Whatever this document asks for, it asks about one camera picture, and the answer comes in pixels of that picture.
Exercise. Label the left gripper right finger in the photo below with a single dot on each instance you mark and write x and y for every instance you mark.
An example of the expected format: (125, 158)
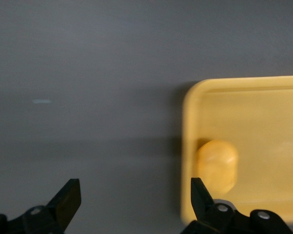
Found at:
(202, 209)

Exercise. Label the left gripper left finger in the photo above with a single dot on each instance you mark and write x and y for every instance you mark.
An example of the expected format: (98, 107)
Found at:
(66, 207)

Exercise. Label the yellow potato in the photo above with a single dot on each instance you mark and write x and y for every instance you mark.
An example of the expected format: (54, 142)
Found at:
(217, 165)

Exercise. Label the orange-yellow plastic tray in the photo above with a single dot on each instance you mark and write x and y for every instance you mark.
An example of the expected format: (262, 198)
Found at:
(258, 114)

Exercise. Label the dark grey table mat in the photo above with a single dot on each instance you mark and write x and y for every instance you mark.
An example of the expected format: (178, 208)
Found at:
(88, 61)

